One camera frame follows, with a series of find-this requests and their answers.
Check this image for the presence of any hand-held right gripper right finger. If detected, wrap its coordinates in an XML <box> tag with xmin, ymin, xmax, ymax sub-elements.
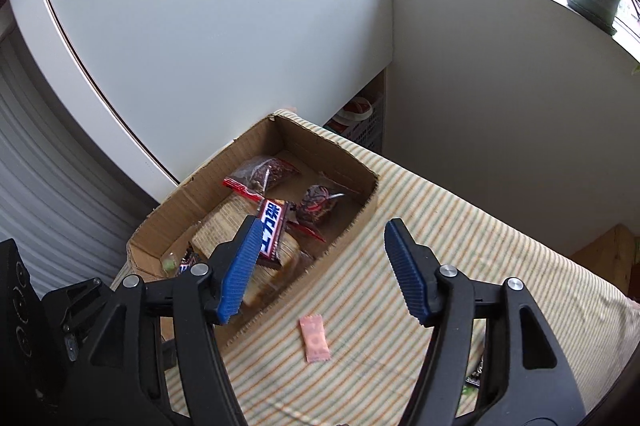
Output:
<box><xmin>384</xmin><ymin>218</ymin><xmax>583</xmax><ymax>426</ymax></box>

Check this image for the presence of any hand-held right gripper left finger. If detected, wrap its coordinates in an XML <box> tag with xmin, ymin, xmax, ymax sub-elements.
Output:
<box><xmin>67</xmin><ymin>215</ymin><xmax>266</xmax><ymax>426</ymax></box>

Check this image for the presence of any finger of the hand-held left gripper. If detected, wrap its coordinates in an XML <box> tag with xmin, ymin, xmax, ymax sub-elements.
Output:
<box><xmin>41</xmin><ymin>277</ymin><xmax>107</xmax><ymax>359</ymax></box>

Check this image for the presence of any clear biscuit packet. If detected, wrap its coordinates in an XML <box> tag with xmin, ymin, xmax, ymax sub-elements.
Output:
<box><xmin>192</xmin><ymin>196</ymin><xmax>316</xmax><ymax>307</ymax></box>

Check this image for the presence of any cardboard box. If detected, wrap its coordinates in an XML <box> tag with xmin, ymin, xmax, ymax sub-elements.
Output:
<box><xmin>126</xmin><ymin>112</ymin><xmax>381</xmax><ymax>349</ymax></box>

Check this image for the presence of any small clear snack bag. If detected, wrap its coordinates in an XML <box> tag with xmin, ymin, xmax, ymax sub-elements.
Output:
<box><xmin>295</xmin><ymin>185</ymin><xmax>346</xmax><ymax>243</ymax></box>

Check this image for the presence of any pink candy packet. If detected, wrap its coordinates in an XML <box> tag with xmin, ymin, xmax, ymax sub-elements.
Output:
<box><xmin>299</xmin><ymin>314</ymin><xmax>332</xmax><ymax>363</ymax></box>

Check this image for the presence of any clear red-zip snack bag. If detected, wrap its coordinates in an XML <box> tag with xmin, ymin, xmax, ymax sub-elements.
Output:
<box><xmin>222</xmin><ymin>157</ymin><xmax>301</xmax><ymax>201</ymax></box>

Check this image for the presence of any striped table cloth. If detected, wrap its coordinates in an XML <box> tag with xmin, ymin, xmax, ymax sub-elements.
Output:
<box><xmin>112</xmin><ymin>113</ymin><xmax>640</xmax><ymax>426</ymax></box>

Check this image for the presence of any white plastic crate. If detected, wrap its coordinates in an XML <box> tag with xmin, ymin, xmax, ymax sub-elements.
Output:
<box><xmin>345</xmin><ymin>103</ymin><xmax>387</xmax><ymax>153</ymax></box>

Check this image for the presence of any red and white shoe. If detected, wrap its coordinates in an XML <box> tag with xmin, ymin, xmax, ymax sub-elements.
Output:
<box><xmin>330</xmin><ymin>98</ymin><xmax>373</xmax><ymax>129</ymax></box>

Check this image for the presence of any white cabinet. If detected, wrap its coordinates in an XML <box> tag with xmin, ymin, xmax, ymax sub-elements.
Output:
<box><xmin>2</xmin><ymin>0</ymin><xmax>396</xmax><ymax>201</ymax></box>

